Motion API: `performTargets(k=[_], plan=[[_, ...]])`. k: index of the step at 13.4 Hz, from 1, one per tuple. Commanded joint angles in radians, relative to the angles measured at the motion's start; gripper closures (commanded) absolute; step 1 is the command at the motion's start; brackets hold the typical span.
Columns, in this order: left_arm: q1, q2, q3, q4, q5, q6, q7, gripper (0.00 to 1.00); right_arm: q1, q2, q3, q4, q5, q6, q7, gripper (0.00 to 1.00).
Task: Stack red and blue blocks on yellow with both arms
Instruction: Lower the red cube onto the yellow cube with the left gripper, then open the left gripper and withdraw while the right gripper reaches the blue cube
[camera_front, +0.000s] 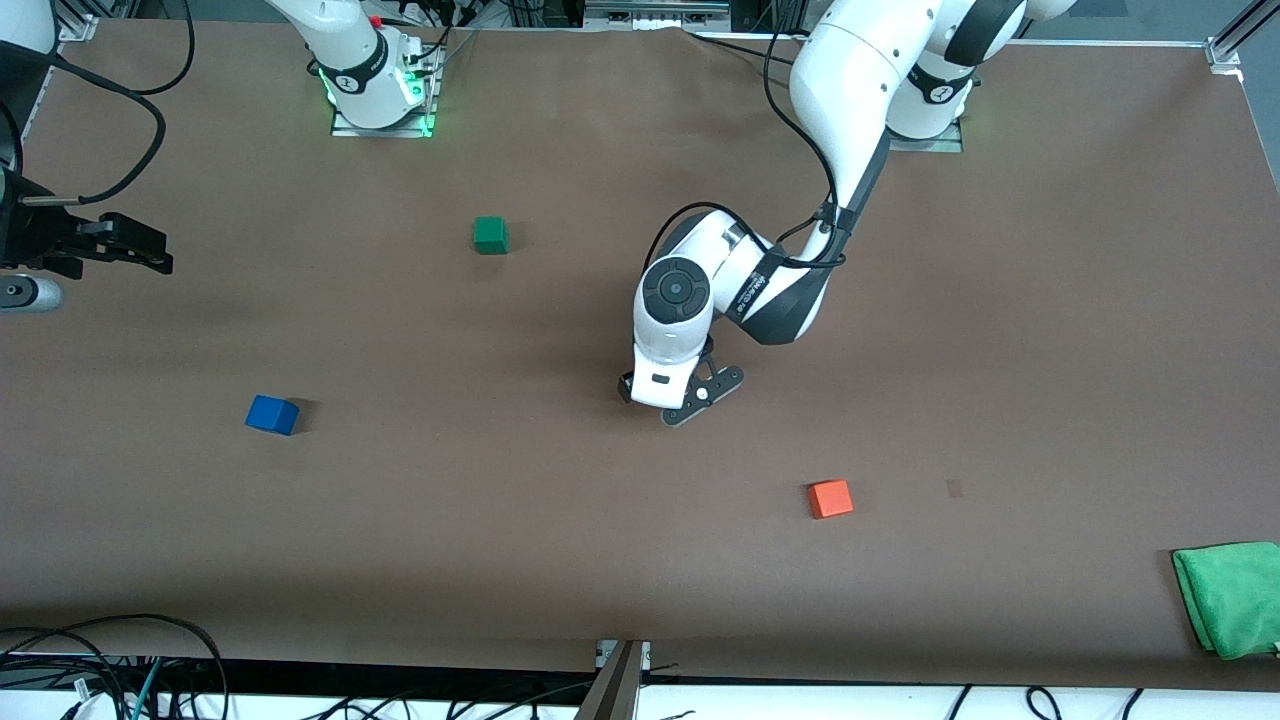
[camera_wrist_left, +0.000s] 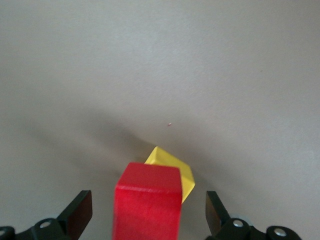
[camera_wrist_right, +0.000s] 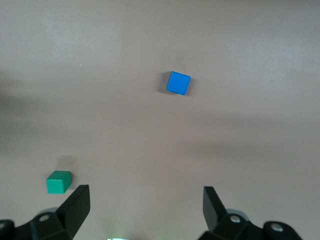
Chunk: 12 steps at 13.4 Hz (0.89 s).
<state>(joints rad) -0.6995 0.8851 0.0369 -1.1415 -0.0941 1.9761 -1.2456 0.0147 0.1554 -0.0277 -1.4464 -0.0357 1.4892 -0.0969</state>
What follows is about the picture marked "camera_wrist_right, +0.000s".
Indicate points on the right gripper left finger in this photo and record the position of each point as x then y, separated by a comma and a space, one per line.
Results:
72, 212

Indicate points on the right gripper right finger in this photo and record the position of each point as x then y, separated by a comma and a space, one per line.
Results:
220, 225

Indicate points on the blue wooden block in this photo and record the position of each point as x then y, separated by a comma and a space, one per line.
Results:
178, 83

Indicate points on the green wooden block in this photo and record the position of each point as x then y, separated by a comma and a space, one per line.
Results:
58, 183

